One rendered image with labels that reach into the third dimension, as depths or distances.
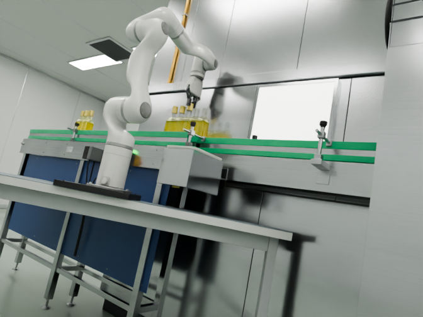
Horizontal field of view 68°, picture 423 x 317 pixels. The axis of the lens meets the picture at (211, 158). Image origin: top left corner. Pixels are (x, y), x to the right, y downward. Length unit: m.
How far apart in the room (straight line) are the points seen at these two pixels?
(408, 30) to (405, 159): 0.43
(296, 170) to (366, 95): 0.49
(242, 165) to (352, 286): 0.67
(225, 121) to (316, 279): 0.93
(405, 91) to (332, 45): 0.69
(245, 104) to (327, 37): 0.53
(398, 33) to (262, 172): 0.70
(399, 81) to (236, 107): 0.91
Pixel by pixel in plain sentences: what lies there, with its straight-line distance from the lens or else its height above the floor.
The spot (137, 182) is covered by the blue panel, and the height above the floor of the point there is 0.84.
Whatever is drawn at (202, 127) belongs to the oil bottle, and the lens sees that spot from 1.71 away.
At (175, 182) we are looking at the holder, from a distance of 1.30.
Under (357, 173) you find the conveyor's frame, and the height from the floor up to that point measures 1.01.
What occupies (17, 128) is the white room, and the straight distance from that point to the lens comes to 7.51.
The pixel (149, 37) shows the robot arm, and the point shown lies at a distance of 1.52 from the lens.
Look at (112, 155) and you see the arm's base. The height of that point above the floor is 0.92.
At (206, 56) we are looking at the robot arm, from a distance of 1.83.
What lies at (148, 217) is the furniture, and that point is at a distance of 1.36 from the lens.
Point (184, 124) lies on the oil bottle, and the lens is 1.80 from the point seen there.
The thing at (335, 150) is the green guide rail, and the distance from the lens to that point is 1.34.
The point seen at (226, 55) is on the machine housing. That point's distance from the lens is 2.07.
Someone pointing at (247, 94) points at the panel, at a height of 1.44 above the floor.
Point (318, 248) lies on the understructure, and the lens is 1.50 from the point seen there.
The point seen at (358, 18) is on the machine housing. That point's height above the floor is 1.81.
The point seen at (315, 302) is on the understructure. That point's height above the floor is 0.48.
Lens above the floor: 0.77
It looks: 9 degrees up
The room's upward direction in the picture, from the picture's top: 11 degrees clockwise
